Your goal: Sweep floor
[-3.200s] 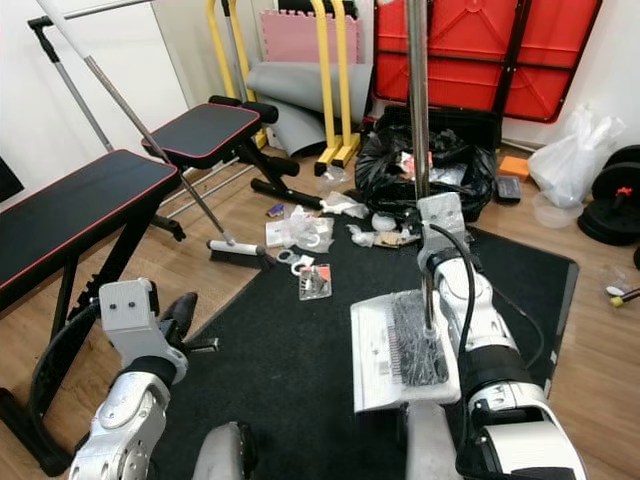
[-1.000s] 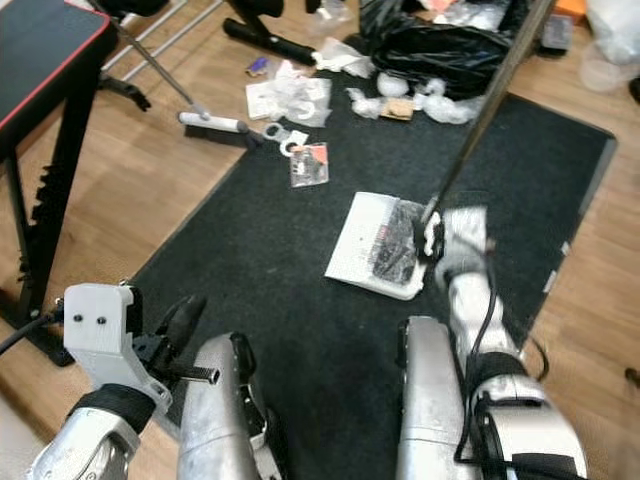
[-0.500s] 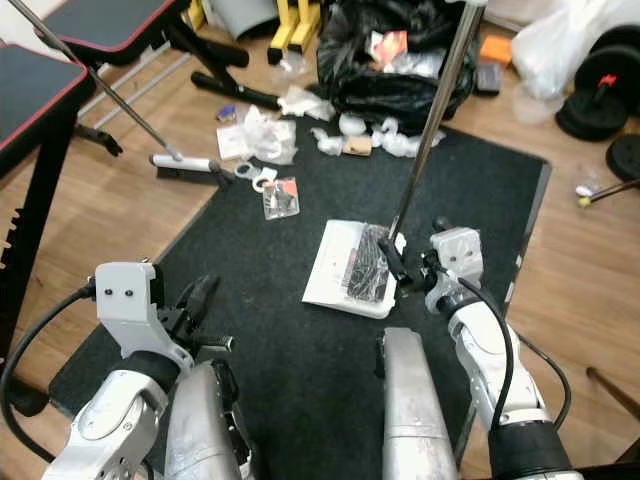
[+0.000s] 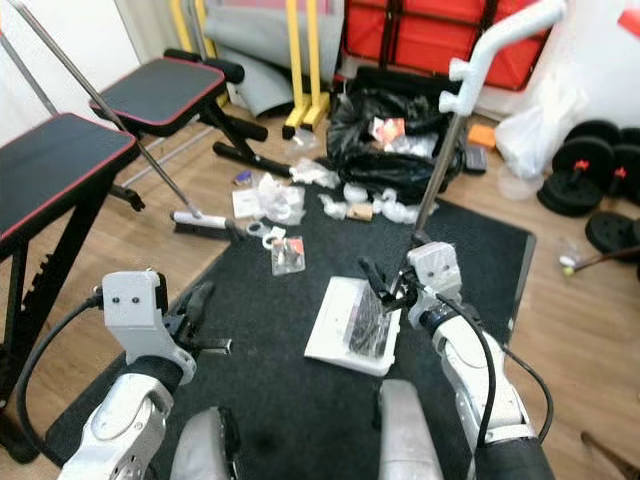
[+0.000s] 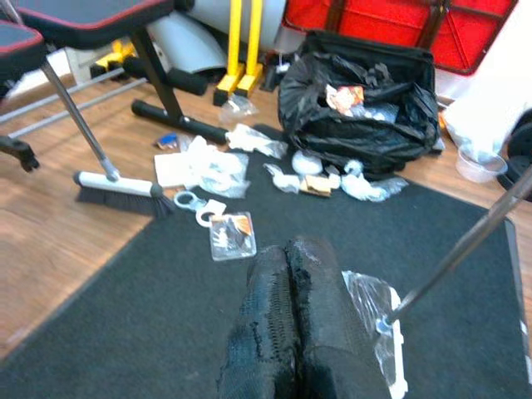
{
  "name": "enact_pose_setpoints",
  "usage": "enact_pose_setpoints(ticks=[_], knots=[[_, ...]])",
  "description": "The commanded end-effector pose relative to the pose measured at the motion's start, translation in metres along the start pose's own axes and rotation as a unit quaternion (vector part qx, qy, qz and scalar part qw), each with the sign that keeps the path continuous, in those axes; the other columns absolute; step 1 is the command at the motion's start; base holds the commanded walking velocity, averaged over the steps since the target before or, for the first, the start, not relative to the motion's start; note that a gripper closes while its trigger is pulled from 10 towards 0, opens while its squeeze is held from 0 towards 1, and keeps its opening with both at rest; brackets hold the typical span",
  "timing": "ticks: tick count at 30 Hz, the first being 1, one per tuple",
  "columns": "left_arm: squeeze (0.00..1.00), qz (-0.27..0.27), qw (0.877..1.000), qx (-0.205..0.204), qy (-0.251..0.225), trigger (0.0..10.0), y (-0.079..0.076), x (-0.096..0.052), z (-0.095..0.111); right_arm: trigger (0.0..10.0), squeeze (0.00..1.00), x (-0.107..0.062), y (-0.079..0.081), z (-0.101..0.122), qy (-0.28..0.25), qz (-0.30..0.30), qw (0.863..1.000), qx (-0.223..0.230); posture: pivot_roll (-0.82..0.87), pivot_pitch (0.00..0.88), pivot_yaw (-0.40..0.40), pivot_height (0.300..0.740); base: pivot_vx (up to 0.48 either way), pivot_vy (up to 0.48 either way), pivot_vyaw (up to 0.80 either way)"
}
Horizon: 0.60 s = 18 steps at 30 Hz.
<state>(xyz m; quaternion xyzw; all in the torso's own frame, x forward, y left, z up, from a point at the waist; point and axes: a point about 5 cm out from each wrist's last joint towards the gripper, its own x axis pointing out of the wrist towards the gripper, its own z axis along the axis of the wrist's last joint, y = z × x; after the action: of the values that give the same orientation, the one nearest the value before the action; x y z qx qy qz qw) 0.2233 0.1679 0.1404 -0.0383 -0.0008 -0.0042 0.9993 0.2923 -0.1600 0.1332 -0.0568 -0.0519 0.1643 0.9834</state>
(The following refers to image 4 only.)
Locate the white long-handled dustpan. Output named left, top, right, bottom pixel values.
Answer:
left=305, top=0, right=568, bottom=377

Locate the black floor mat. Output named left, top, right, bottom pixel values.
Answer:
left=45, top=175, right=536, bottom=480

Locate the crumpled white paper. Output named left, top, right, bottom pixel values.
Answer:
left=320, top=193, right=351, bottom=221
left=290, top=157, right=341, bottom=191
left=372, top=190, right=426, bottom=226

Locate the clear packet with red card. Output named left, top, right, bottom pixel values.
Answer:
left=270, top=236, right=306, bottom=276

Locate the white flat packet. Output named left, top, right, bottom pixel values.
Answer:
left=233, top=190, right=266, bottom=221

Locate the clear crumpled plastic bag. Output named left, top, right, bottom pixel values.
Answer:
left=257, top=172, right=306, bottom=226

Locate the black rubbish bag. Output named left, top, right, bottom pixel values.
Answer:
left=325, top=68, right=466, bottom=201

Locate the silver right robot leg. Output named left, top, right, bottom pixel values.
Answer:
left=375, top=380, right=461, bottom=480

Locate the red white snack wrapper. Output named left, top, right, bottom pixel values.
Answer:
left=370, top=117, right=406, bottom=148

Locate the orange box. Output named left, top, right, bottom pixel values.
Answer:
left=465, top=125, right=496, bottom=151

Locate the clear plastic cup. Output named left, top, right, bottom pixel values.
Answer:
left=560, top=240, right=586, bottom=273

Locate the black weight plate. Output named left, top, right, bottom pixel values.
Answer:
left=555, top=120, right=626, bottom=191
left=538, top=165, right=606, bottom=216
left=585, top=212, right=640, bottom=256
left=610, top=145, right=640, bottom=199

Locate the large black bench pad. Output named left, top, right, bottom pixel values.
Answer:
left=0, top=112, right=136, bottom=246

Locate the white plastic bag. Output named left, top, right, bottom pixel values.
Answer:
left=495, top=75, right=579, bottom=183

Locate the brown wooden stick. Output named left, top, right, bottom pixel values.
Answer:
left=565, top=243, right=640, bottom=274

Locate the small black bench pad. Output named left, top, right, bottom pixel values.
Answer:
left=88, top=57, right=229, bottom=131

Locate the black foam leg roller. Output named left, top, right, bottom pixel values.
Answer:
left=165, top=48, right=246, bottom=86

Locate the red folding panel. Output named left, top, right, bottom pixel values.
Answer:
left=340, top=0, right=551, bottom=93

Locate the grey folded mat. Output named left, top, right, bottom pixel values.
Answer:
left=205, top=0, right=351, bottom=119

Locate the silver metal clothes rack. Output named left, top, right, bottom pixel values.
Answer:
left=0, top=35, right=61, bottom=118

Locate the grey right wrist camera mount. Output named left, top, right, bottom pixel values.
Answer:
left=407, top=242, right=464, bottom=306

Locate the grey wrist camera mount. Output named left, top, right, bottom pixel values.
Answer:
left=407, top=242, right=464, bottom=306
left=102, top=270, right=169, bottom=356

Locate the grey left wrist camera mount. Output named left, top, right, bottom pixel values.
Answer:
left=102, top=270, right=169, bottom=356

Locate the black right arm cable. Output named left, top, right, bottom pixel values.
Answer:
left=410, top=290, right=556, bottom=446

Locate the black metal bench frame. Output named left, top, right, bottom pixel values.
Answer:
left=5, top=100, right=266, bottom=461

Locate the yellow metal frame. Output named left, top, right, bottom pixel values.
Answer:
left=175, top=0, right=333, bottom=141

